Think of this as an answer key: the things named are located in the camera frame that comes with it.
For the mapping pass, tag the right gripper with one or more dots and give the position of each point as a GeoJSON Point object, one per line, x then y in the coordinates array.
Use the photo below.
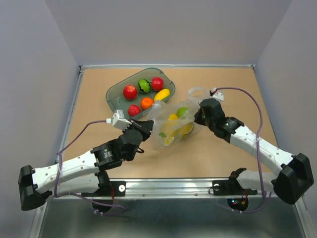
{"type": "Point", "coordinates": [198, 118]}

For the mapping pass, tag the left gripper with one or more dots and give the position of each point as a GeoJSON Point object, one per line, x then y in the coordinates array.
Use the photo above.
{"type": "Point", "coordinates": [145, 126]}

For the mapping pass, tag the clear plastic bag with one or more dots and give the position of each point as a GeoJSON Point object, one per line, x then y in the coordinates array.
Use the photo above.
{"type": "Point", "coordinates": [161, 111]}

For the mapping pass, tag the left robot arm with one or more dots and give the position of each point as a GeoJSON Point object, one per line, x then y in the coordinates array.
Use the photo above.
{"type": "Point", "coordinates": [87, 172]}

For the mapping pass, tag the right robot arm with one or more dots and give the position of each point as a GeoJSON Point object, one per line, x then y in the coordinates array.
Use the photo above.
{"type": "Point", "coordinates": [291, 175]}

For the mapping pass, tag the orange toy fruit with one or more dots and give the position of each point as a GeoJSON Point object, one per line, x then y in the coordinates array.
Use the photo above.
{"type": "Point", "coordinates": [146, 103]}

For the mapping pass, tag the green fruit in bag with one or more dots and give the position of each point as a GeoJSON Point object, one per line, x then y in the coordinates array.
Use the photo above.
{"type": "Point", "coordinates": [181, 111]}

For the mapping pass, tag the red toy strawberry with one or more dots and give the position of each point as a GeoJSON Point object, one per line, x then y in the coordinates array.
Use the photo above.
{"type": "Point", "coordinates": [133, 110]}

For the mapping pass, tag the grey-green plastic basin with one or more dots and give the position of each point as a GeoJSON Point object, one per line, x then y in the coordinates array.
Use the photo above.
{"type": "Point", "coordinates": [116, 100]}

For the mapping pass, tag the yellow toy mango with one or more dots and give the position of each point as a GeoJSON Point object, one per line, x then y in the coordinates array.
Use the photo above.
{"type": "Point", "coordinates": [161, 95]}

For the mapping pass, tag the red apple left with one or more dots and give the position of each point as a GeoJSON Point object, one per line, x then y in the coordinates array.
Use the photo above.
{"type": "Point", "coordinates": [130, 92]}

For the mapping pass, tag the red apple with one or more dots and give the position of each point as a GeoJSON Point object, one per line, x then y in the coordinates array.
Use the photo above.
{"type": "Point", "coordinates": [157, 84]}
{"type": "Point", "coordinates": [130, 92]}

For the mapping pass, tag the green toy watermelon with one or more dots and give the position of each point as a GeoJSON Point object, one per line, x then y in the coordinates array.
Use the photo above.
{"type": "Point", "coordinates": [144, 86]}

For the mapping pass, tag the red apple right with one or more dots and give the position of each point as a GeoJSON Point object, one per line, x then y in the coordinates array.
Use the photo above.
{"type": "Point", "coordinates": [157, 84]}

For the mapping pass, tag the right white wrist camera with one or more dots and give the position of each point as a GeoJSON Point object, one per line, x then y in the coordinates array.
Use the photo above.
{"type": "Point", "coordinates": [216, 94]}

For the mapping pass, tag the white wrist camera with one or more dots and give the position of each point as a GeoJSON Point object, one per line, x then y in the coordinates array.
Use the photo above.
{"type": "Point", "coordinates": [216, 94]}
{"type": "Point", "coordinates": [118, 120]}

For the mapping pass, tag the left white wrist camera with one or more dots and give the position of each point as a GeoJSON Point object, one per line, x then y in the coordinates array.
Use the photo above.
{"type": "Point", "coordinates": [118, 120]}

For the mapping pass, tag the aluminium front rail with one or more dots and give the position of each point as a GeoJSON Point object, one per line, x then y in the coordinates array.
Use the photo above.
{"type": "Point", "coordinates": [168, 187]}

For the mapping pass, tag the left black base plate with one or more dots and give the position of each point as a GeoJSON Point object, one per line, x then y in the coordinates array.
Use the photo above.
{"type": "Point", "coordinates": [114, 188]}

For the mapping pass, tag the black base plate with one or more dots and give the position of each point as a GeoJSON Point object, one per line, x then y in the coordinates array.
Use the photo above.
{"type": "Point", "coordinates": [114, 188]}
{"type": "Point", "coordinates": [223, 188]}

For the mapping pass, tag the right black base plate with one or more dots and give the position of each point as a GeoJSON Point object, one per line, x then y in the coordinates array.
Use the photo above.
{"type": "Point", "coordinates": [223, 188]}

